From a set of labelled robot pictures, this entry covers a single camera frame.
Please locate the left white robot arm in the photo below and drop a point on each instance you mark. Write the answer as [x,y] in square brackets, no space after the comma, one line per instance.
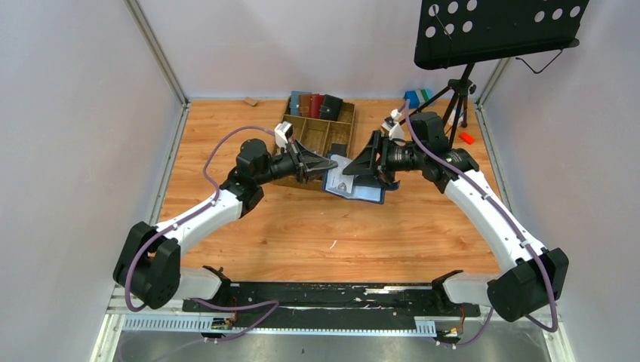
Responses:
[149,266]

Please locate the woven wicker tray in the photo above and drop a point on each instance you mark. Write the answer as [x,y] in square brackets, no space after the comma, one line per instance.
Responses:
[320,135]

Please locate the brown card holder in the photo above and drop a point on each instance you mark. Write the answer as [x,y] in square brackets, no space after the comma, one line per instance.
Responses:
[304,104]

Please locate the red block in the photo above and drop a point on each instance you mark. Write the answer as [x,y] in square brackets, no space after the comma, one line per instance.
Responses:
[467,138]

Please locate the black music stand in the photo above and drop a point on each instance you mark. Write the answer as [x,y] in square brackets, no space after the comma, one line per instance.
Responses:
[463,33]

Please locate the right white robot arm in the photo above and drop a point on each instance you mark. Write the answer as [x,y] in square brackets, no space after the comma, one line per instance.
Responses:
[531,276]

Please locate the black card holder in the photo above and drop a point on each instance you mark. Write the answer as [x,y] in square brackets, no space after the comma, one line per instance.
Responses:
[330,108]

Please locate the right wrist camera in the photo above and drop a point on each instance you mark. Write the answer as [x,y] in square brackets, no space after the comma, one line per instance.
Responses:
[392,127]

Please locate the black cards pile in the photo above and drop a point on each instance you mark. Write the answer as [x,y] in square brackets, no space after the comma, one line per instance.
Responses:
[338,149]

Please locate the dark blue card holder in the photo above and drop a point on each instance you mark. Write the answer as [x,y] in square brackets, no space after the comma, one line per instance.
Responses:
[363,190]

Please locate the white slotted cable duct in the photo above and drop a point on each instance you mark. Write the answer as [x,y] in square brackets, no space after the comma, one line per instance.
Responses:
[376,322]

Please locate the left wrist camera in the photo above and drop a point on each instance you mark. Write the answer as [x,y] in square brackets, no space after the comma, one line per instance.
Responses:
[283,133]

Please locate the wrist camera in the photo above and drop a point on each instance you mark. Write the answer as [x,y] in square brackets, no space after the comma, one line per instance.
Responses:
[283,133]
[392,127]

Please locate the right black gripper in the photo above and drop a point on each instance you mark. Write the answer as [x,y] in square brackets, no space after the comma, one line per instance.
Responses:
[378,155]

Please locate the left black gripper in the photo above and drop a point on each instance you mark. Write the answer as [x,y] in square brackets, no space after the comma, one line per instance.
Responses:
[301,163]

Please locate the teal card holder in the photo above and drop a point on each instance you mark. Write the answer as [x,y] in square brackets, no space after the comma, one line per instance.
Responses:
[294,102]

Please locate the blue green block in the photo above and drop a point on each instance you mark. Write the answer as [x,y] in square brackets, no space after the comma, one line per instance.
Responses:
[417,98]

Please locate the white ID card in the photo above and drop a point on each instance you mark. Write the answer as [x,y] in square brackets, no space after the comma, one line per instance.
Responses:
[335,181]

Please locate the small wooden block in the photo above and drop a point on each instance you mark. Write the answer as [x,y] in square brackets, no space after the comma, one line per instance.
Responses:
[250,101]

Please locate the red card holder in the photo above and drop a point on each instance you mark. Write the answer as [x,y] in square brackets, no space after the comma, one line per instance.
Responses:
[316,102]

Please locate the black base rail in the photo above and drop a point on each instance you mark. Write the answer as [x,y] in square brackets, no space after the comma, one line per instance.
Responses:
[413,299]

